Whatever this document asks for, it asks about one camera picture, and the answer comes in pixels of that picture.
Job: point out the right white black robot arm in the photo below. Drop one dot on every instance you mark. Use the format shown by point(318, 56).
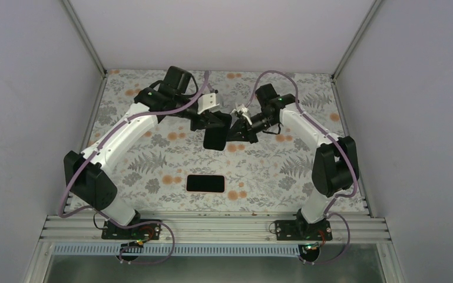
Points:
point(335, 166)

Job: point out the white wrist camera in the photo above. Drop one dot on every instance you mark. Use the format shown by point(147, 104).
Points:
point(208, 102)
point(242, 112)

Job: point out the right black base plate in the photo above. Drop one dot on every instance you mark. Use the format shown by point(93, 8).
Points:
point(295, 230)

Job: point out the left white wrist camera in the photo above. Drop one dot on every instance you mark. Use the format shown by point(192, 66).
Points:
point(208, 102)

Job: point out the floral patterned table mat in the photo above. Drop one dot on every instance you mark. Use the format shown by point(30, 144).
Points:
point(272, 175)

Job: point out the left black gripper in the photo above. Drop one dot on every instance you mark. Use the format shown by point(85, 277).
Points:
point(204, 121)

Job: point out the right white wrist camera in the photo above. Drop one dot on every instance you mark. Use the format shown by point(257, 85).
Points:
point(242, 112)

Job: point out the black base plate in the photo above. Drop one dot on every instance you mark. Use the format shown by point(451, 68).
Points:
point(146, 232)
point(295, 230)

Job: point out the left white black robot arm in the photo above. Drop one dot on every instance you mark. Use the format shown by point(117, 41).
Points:
point(87, 183)

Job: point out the slotted grey cable duct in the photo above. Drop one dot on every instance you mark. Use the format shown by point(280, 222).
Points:
point(180, 249)

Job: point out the black phone with pink edge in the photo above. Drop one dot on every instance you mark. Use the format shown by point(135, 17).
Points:
point(205, 184)

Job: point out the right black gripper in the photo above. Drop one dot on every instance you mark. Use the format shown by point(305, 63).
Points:
point(245, 135)

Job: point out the aluminium rail frame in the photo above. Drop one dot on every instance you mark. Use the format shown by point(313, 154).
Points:
point(216, 227)

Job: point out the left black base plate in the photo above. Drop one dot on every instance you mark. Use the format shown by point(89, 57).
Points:
point(146, 232)

